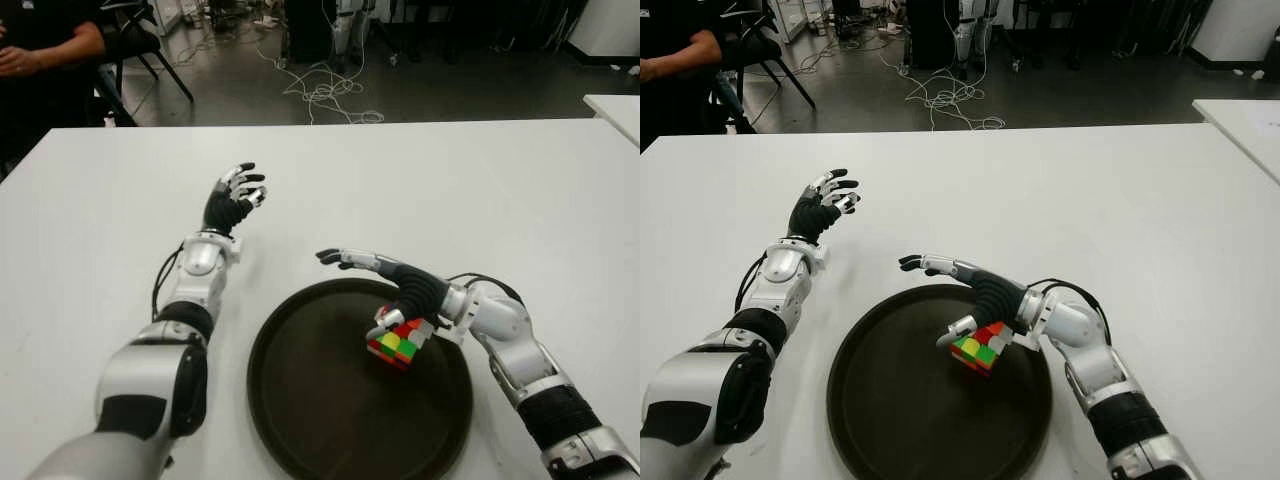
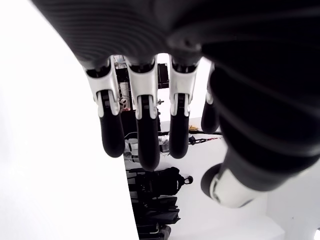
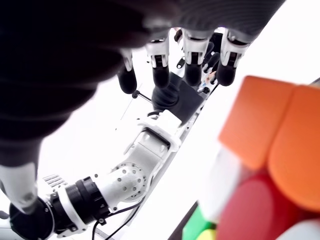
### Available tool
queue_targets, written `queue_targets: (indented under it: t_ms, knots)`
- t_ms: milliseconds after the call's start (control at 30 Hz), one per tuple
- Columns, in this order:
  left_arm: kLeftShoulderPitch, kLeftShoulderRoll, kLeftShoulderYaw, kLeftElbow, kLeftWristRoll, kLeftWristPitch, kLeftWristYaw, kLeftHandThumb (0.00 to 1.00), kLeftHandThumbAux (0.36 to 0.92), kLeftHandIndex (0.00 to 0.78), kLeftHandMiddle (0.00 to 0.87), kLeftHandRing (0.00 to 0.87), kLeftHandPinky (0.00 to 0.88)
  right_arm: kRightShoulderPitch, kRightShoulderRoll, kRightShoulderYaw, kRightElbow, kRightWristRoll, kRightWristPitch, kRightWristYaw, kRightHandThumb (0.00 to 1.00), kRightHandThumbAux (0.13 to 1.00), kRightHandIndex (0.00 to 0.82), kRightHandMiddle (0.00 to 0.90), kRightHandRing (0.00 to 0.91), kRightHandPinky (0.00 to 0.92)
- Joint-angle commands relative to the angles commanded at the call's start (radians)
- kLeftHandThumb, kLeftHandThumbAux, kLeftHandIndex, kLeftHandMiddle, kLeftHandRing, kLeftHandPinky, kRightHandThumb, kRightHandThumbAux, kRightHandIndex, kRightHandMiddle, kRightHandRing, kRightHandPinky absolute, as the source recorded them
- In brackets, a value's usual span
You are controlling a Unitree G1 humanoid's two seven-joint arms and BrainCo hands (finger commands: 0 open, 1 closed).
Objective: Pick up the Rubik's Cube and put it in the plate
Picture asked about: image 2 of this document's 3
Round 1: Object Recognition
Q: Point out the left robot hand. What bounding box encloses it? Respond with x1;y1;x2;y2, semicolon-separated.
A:
31;0;320;209

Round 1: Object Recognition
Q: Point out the black cabinet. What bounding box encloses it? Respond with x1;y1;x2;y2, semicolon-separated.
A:
156;63;170;90

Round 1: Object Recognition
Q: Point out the black soft case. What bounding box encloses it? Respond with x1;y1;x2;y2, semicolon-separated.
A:
132;196;181;226

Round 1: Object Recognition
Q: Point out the grey hard case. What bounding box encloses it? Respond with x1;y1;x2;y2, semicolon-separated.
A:
156;224;172;240

